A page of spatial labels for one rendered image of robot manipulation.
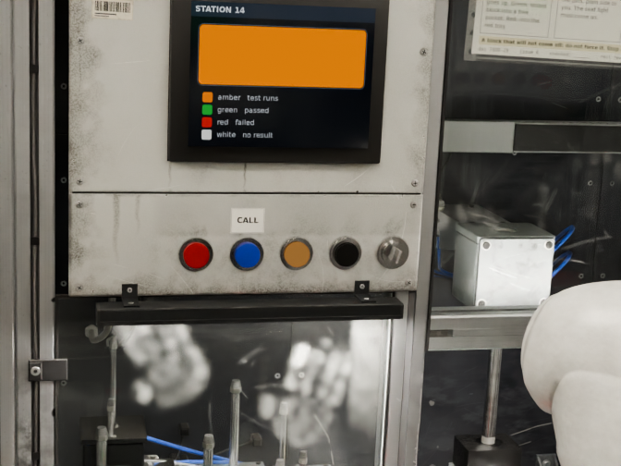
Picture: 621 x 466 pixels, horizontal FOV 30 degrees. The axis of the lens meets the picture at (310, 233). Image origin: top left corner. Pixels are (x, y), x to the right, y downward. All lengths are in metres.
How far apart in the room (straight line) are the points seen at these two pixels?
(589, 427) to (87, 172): 0.63
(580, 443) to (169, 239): 0.57
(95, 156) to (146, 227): 0.10
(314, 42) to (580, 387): 0.53
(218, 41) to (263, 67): 0.06
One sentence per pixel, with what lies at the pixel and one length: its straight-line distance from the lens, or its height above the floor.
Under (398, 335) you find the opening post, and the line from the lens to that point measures 1.45.
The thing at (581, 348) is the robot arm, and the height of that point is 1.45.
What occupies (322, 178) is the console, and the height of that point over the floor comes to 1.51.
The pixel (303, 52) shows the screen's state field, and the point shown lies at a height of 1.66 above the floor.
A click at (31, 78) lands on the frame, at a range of 1.33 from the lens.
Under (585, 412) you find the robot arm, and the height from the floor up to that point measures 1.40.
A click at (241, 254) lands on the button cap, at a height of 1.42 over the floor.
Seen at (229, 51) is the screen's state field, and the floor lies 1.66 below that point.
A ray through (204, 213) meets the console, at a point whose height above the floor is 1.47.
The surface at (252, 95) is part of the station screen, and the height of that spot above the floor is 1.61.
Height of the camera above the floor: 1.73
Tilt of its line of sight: 12 degrees down
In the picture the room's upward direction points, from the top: 3 degrees clockwise
